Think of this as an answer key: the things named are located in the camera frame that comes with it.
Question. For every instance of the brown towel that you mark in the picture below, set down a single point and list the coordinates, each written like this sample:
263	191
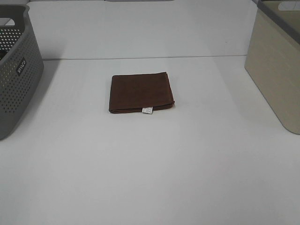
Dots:
132	93

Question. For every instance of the beige storage bin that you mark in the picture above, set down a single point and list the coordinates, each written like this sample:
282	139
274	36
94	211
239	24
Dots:
273	58

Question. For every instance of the grey perforated plastic basket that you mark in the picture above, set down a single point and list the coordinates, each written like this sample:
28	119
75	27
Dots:
21	66

